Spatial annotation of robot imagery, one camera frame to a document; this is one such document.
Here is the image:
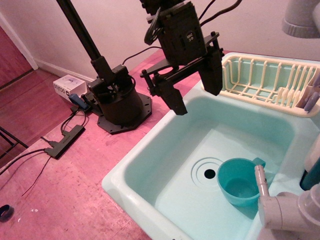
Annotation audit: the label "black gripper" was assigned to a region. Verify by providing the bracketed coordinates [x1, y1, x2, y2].
[140, 1, 223, 116]

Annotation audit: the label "teal plastic cup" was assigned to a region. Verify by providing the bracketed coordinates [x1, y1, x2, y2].
[217, 157, 266, 207]

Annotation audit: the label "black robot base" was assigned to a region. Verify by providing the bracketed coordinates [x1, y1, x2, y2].
[87, 64, 152, 135]

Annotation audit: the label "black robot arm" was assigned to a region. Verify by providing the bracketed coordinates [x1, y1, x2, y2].
[58, 0, 224, 116]

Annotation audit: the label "cream dish drying rack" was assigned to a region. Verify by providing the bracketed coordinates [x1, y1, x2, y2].
[221, 53, 320, 118]

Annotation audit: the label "mint green toy sink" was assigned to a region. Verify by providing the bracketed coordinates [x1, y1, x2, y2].
[102, 83, 320, 240]

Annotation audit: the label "purple utensils in holder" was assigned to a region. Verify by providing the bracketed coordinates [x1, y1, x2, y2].
[302, 75, 320, 113]

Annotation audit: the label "white cardboard box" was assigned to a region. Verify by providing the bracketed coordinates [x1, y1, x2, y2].
[53, 75, 87, 102]

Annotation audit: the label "grey overhead pipe fitting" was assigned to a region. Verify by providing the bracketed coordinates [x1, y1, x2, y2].
[282, 0, 320, 39]

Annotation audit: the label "black usb hub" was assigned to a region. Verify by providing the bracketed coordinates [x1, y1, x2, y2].
[44, 125, 85, 160]

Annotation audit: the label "teal soap bottle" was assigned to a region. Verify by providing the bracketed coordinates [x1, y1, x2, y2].
[299, 134, 320, 191]

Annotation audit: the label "grey toy faucet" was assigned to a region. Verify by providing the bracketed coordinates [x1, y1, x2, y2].
[254, 165, 320, 233]

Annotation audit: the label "black tape roll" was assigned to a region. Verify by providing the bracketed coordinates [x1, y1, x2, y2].
[0, 204, 15, 223]

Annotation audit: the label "black power cable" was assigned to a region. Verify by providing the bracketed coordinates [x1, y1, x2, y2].
[122, 45, 163, 66]

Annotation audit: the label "blue clamp handle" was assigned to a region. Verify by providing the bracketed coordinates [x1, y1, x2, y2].
[68, 93, 90, 111]

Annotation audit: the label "black metal stand frame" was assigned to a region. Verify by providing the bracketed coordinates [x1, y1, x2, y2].
[0, 127, 29, 159]

